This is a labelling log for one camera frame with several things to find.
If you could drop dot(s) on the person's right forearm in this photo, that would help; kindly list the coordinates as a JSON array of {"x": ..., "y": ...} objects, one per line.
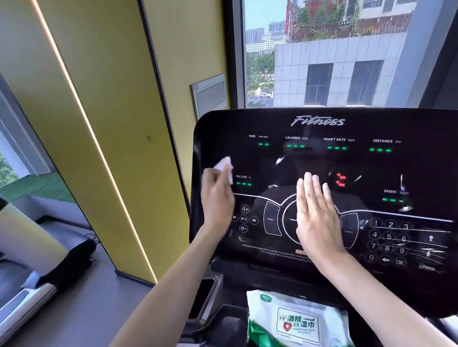
[{"x": 377, "y": 305}]

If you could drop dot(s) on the large window with black frame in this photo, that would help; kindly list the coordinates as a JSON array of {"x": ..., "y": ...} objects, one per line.
[{"x": 321, "y": 40}]

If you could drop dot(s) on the person's left forearm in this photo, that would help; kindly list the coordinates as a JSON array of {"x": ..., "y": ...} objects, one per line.
[{"x": 163, "y": 301}]

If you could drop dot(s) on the black treadmill with touch console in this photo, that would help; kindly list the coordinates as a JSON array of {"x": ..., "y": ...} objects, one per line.
[{"x": 366, "y": 164}]

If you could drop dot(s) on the person's left hand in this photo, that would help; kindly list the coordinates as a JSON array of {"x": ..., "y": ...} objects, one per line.
[{"x": 215, "y": 202}]

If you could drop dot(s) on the person's right middle finger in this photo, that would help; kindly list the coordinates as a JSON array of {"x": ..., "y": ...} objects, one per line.
[{"x": 309, "y": 192}]

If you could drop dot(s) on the side window with grey frame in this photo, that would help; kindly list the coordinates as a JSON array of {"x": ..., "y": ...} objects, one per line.
[{"x": 9, "y": 152}]

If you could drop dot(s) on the white wet wipe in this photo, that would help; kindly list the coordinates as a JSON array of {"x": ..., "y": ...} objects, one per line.
[{"x": 224, "y": 166}]

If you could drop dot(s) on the person's left fingers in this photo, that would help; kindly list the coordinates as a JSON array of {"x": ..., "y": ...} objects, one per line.
[{"x": 215, "y": 176}]

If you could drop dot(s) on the warm LED light strip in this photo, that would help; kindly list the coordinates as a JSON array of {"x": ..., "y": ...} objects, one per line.
[{"x": 97, "y": 147}]

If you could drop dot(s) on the grey tiled building outside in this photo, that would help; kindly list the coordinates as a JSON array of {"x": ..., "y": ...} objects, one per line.
[{"x": 334, "y": 70}]

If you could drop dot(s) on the person's right little finger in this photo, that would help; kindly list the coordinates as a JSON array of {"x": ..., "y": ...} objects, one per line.
[{"x": 328, "y": 198}]

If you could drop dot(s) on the green white wet wipe pack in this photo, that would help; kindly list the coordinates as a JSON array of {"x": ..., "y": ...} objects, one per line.
[{"x": 298, "y": 325}]

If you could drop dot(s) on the person's right hand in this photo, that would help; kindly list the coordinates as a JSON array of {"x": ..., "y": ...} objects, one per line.
[{"x": 320, "y": 228}]

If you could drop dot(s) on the grey black neighbouring treadmill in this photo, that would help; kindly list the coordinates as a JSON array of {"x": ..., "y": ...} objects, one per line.
[{"x": 30, "y": 247}]

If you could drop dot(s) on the grey framed wall panel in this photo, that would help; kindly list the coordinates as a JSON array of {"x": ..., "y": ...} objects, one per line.
[{"x": 209, "y": 96}]

